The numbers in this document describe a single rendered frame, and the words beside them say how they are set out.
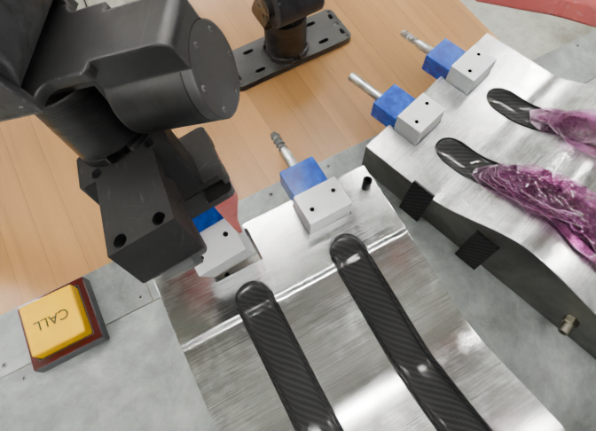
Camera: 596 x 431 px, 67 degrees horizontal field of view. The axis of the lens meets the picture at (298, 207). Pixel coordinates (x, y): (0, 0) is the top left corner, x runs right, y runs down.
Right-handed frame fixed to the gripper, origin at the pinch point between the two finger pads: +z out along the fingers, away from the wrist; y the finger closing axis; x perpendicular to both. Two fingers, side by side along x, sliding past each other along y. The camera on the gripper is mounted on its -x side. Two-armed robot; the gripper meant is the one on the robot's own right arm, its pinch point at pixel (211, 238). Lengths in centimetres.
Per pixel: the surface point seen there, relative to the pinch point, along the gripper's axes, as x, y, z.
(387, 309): -9.6, 11.1, 12.1
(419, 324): -12.2, 13.0, 13.0
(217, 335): -5.5, -4.6, 6.7
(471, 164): 2.2, 29.8, 14.8
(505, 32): 98, 115, 89
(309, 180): 4.2, 11.2, 4.5
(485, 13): 109, 114, 85
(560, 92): 5.3, 45.5, 15.5
